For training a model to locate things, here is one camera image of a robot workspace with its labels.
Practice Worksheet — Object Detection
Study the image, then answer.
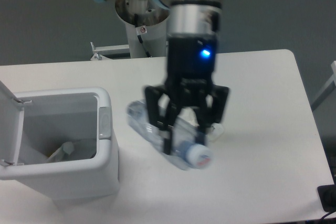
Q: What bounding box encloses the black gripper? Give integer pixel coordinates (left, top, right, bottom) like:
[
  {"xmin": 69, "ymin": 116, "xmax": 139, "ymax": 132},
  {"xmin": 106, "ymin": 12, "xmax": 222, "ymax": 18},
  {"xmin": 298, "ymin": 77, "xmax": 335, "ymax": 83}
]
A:
[{"xmin": 144, "ymin": 35, "xmax": 229, "ymax": 155}]

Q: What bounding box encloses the white paper wrapper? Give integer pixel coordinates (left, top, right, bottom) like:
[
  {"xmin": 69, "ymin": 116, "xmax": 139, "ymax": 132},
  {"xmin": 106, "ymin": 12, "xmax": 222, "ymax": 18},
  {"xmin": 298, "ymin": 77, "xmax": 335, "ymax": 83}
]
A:
[{"xmin": 181, "ymin": 108, "xmax": 224, "ymax": 143}]

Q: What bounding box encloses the clear plastic bottle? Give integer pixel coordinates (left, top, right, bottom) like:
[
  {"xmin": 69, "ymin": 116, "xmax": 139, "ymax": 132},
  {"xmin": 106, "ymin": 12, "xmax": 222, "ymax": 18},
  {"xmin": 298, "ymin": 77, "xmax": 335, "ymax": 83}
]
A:
[{"xmin": 127, "ymin": 100, "xmax": 213, "ymax": 170}]

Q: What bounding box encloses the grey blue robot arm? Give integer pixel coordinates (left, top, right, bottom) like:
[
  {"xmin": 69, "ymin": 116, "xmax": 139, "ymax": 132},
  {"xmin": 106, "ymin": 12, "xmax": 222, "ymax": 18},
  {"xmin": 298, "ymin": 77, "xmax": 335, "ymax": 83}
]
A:
[{"xmin": 95, "ymin": 0, "xmax": 230, "ymax": 155}]

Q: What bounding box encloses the white trash can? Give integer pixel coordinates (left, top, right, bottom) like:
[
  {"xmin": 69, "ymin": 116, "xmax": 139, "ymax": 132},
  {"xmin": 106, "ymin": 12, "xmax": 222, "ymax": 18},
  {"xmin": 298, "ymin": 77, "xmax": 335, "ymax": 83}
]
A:
[{"xmin": 1, "ymin": 87, "xmax": 119, "ymax": 200}]

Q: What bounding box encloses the white trash inside can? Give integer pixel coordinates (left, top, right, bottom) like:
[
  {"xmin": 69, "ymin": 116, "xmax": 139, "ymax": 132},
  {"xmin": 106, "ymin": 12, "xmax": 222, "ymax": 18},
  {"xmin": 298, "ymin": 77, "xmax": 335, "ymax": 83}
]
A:
[{"xmin": 46, "ymin": 142, "xmax": 95, "ymax": 163}]

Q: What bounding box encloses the white trash can lid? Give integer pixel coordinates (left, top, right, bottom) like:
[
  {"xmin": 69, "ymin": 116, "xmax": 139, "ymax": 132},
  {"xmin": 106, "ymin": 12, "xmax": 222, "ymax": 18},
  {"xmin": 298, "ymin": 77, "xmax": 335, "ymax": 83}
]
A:
[{"xmin": 1, "ymin": 83, "xmax": 32, "ymax": 166}]

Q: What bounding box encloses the white furniture part at right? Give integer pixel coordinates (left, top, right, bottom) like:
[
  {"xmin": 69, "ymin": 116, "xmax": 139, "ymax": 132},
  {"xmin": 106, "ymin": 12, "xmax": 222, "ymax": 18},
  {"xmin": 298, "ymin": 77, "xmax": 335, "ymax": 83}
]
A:
[{"xmin": 310, "ymin": 61, "xmax": 335, "ymax": 111}]

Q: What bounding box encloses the black device at table edge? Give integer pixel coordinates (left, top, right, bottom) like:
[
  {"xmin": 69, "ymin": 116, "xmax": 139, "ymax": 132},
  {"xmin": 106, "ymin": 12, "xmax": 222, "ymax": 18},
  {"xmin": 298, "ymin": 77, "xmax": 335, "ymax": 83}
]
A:
[{"xmin": 317, "ymin": 184, "xmax": 335, "ymax": 212}]

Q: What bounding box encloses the white metal base frame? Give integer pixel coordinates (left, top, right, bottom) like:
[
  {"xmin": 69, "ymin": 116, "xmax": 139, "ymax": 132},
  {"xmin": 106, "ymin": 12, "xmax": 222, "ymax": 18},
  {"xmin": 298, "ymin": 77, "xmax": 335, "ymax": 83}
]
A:
[{"xmin": 90, "ymin": 41, "xmax": 130, "ymax": 61}]

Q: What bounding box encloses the black cable on pedestal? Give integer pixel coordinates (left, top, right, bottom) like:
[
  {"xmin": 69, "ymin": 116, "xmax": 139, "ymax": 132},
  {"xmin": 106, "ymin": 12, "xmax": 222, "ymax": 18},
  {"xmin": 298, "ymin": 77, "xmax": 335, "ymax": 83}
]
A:
[{"xmin": 134, "ymin": 13, "xmax": 152, "ymax": 58}]

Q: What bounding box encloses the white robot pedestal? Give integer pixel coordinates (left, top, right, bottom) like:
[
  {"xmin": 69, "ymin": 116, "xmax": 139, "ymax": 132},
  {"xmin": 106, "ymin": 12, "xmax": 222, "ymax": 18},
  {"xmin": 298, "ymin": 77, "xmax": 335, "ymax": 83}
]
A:
[{"xmin": 115, "ymin": 0, "xmax": 169, "ymax": 58}]

